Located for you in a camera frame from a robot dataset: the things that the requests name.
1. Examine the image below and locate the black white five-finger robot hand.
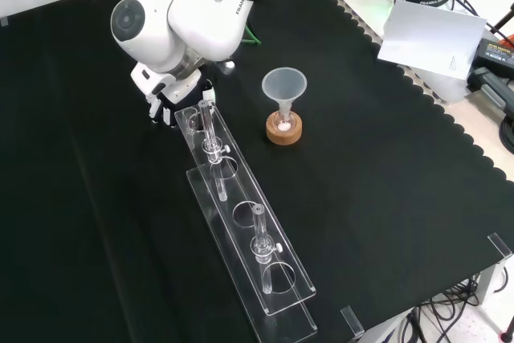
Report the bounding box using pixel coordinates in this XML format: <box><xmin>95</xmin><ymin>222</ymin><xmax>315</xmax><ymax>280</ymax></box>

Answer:
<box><xmin>130</xmin><ymin>61</ymin><xmax>218</xmax><ymax>130</ymax></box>

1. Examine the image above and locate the black tripod leg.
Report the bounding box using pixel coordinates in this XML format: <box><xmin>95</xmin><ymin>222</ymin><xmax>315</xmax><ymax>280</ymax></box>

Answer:
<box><xmin>487</xmin><ymin>0</ymin><xmax>514</xmax><ymax>46</ymax></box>

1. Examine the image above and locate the cork ring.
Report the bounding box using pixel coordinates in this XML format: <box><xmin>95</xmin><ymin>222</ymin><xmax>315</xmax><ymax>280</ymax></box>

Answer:
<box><xmin>265</xmin><ymin>111</ymin><xmax>304</xmax><ymax>145</ymax></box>

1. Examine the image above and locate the pale board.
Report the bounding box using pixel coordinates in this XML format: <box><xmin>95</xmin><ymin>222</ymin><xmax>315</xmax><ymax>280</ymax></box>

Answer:
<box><xmin>377</xmin><ymin>0</ymin><xmax>487</xmax><ymax>80</ymax></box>

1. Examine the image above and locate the clear acrylic funnel stand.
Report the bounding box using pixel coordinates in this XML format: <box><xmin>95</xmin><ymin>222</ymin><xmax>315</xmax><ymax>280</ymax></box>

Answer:
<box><xmin>173</xmin><ymin>99</ymin><xmax>319</xmax><ymax>343</ymax></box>

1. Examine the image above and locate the black power supply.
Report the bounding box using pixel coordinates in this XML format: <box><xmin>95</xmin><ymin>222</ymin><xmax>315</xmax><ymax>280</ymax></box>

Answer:
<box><xmin>476</xmin><ymin>36</ymin><xmax>514</xmax><ymax>70</ymax></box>

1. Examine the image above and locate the small round-bottom glass flask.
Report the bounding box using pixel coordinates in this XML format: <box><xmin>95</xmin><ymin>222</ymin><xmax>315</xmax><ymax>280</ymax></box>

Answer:
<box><xmin>269</xmin><ymin>111</ymin><xmax>299</xmax><ymax>133</ymax></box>

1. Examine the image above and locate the black table cloth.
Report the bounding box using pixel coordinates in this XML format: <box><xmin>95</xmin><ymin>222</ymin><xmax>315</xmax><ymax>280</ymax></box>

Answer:
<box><xmin>0</xmin><ymin>0</ymin><xmax>514</xmax><ymax>343</ymax></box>

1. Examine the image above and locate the green cable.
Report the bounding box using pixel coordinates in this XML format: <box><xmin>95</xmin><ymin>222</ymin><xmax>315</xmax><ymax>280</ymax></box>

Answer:
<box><xmin>239</xmin><ymin>23</ymin><xmax>263</xmax><ymax>47</ymax></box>

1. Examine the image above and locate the black floor cable bundle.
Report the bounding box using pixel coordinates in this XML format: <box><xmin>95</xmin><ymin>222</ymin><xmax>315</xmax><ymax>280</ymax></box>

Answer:
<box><xmin>395</xmin><ymin>272</ymin><xmax>514</xmax><ymax>343</ymax></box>

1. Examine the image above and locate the translucent plastic funnel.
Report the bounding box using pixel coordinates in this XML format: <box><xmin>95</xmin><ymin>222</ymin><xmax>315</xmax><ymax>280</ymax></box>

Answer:
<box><xmin>261</xmin><ymin>67</ymin><xmax>308</xmax><ymax>120</ymax></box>

